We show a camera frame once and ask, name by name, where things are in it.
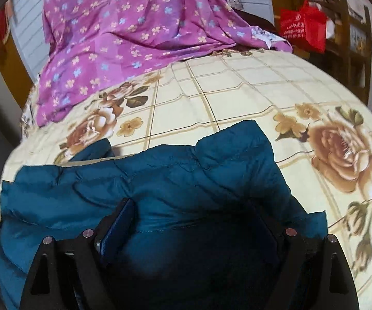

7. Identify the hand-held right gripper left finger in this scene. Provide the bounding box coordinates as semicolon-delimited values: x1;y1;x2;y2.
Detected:
20;198;136;310

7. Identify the wooden chair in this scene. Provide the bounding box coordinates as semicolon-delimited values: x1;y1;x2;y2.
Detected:
266;0;372;105

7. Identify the teal padded jacket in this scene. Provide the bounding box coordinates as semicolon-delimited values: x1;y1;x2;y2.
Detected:
0;119;329;310

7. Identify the white floral pillow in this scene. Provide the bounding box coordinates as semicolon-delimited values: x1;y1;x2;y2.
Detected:
20;86;42;140

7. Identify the orange wooden board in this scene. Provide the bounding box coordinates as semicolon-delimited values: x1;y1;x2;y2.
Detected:
0;34;34;112

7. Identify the cream rose-print blanket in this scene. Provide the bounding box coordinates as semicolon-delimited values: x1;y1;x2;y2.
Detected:
0;48;372;310

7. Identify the red plastic bag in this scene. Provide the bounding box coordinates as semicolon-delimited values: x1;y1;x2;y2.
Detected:
279;0;328;54

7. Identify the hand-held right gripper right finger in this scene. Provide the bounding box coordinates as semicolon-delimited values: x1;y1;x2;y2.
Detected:
253;201;359;310

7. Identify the pink floral quilt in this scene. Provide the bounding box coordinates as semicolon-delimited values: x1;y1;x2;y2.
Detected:
36;0;294;128

